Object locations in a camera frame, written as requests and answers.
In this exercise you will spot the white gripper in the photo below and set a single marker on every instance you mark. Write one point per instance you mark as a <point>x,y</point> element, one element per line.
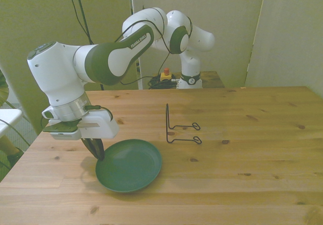
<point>101,126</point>

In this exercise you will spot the green round plate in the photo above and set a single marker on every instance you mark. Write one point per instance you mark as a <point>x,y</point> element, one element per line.
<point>131,167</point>

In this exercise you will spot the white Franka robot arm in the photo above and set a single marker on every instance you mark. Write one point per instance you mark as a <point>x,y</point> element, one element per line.
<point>63,71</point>

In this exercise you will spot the white furniture top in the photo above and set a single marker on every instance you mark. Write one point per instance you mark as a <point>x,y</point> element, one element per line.
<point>10,116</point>

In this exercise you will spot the yellow emergency stop button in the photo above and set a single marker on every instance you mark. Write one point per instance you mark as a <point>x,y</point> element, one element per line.
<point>165,76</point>

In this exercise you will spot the black tripod pole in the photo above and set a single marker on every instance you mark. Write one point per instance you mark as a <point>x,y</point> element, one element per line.
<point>82,5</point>

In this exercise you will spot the white partition panel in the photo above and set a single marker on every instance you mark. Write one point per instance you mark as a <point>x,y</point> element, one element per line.
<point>214,8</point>
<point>290,46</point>

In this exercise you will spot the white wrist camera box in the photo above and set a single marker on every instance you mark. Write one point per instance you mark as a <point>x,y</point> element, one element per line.
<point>65,135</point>

